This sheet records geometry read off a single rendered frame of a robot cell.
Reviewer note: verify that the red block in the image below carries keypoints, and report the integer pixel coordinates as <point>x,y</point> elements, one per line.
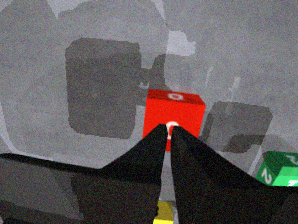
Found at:
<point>173,108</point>

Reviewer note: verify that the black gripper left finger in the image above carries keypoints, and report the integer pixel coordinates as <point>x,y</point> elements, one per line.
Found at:
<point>126,191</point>

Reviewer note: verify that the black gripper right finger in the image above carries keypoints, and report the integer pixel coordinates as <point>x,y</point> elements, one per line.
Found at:
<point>211,190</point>

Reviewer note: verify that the green block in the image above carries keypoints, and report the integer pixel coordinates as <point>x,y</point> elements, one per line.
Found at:
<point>279,168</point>

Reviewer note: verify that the yellow block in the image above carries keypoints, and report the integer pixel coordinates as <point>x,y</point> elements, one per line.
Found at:
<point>164,214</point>

